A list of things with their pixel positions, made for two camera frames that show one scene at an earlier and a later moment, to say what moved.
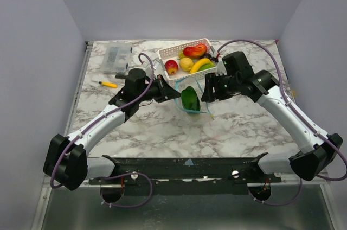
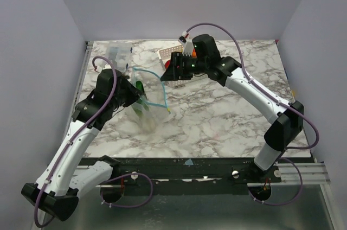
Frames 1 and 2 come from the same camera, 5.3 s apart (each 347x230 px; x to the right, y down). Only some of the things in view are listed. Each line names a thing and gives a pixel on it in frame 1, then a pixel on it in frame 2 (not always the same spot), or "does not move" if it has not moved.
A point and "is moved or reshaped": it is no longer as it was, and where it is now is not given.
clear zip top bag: x=192 y=82 → x=150 y=110
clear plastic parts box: x=117 y=57 does not move
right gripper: x=213 y=86 → x=177 y=66
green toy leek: x=190 y=99 is moved or reshaped
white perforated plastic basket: x=172 y=52 does not move
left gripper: x=166 y=92 → x=134 y=93
